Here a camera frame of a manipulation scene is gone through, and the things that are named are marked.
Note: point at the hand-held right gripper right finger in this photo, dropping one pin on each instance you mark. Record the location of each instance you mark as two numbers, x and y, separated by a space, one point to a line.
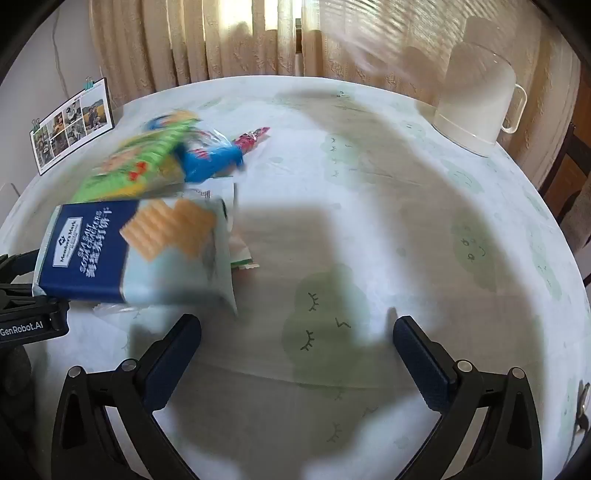
421 364

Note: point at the blue snack packet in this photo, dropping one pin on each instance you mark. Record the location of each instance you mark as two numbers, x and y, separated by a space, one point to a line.
207 161

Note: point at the green snack packet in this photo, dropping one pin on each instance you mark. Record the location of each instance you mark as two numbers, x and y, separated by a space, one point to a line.
134 170

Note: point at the photo calendar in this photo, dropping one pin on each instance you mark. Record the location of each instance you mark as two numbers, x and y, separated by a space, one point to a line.
69 124

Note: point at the red candy stick packet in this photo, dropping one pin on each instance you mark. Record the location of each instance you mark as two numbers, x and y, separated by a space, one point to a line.
249 138

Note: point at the pale green patterned tablecloth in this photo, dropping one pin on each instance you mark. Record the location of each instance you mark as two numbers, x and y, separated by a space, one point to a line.
323 207

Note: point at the white thermos jug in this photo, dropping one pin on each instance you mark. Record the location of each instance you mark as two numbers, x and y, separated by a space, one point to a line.
475 101

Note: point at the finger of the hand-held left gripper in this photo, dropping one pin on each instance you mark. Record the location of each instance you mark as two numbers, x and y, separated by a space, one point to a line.
18 264

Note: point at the navy and pale cracker packet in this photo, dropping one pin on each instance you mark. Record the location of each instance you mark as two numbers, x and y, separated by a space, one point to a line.
138 263

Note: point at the beige curtain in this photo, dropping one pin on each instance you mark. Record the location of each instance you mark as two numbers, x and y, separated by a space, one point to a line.
184 37

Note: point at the wristwatch with white dial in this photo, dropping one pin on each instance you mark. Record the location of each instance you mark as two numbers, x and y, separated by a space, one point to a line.
584 398

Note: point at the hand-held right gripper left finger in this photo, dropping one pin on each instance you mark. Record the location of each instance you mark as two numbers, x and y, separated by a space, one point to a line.
170 357

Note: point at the dark wooden chair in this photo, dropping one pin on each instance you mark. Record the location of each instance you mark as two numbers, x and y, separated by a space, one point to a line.
578 152

